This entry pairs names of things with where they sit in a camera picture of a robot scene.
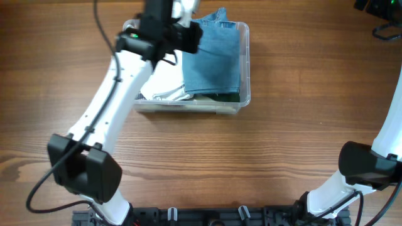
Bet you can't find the white cloth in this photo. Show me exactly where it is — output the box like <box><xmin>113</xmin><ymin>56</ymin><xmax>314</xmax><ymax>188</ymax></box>
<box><xmin>140</xmin><ymin>50</ymin><xmax>193</xmax><ymax>101</ymax></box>

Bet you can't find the cream cloth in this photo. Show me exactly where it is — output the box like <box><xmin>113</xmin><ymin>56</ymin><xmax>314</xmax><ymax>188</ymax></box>
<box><xmin>133</xmin><ymin>97</ymin><xmax>238</xmax><ymax>114</ymax></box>

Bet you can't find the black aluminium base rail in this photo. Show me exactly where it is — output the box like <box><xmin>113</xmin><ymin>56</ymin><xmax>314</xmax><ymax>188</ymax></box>
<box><xmin>71</xmin><ymin>206</ymin><xmax>352</xmax><ymax>226</ymax></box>

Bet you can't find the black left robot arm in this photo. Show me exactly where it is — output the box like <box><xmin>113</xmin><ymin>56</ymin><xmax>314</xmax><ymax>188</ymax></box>
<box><xmin>47</xmin><ymin>1</ymin><xmax>202</xmax><ymax>225</ymax></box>

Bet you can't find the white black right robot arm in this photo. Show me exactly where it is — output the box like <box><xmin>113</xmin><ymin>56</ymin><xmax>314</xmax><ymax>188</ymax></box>
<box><xmin>290</xmin><ymin>83</ymin><xmax>401</xmax><ymax>225</ymax></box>

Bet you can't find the dark green cloth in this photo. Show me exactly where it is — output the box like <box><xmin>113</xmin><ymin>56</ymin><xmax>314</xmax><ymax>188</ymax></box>
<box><xmin>205</xmin><ymin>93</ymin><xmax>240</xmax><ymax>102</ymax></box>

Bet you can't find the blue cloth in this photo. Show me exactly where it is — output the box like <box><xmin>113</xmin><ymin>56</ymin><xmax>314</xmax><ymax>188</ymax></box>
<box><xmin>182</xmin><ymin>8</ymin><xmax>241</xmax><ymax>94</ymax></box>

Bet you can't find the clear plastic storage container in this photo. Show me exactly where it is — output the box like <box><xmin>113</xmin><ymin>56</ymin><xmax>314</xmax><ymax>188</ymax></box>
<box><xmin>133</xmin><ymin>22</ymin><xmax>251</xmax><ymax>114</ymax></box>

